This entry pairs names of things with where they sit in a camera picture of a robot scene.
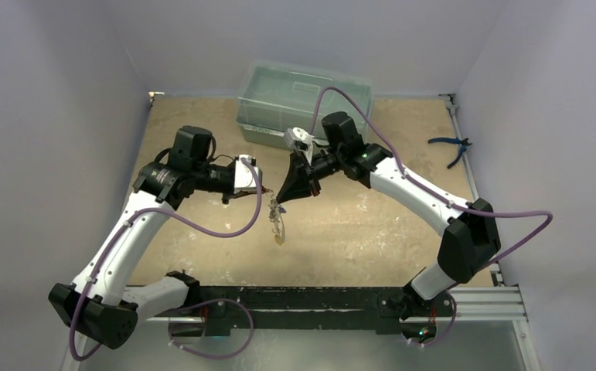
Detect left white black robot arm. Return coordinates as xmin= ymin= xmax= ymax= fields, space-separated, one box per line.
xmin=49 ymin=126 xmax=264 ymax=360

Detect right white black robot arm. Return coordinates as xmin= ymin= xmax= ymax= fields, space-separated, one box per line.
xmin=276 ymin=111 xmax=500 ymax=319

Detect clear green plastic storage box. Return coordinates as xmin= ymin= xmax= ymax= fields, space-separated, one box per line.
xmin=236 ymin=60 xmax=374 ymax=149

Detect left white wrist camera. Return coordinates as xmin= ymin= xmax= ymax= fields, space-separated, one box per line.
xmin=233 ymin=154 xmax=263 ymax=192

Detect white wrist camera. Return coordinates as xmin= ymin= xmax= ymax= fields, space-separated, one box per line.
xmin=283 ymin=127 xmax=315 ymax=165
xmin=233 ymin=154 xmax=263 ymax=192

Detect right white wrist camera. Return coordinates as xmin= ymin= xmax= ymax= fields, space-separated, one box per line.
xmin=283 ymin=127 xmax=315 ymax=165

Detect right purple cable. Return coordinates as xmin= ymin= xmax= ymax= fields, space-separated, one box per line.
xmin=309 ymin=86 xmax=553 ymax=349

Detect blue handled pliers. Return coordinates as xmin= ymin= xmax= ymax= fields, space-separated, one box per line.
xmin=427 ymin=136 xmax=474 ymax=170

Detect aluminium frame rail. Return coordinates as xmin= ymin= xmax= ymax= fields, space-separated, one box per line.
xmin=74 ymin=285 xmax=529 ymax=322

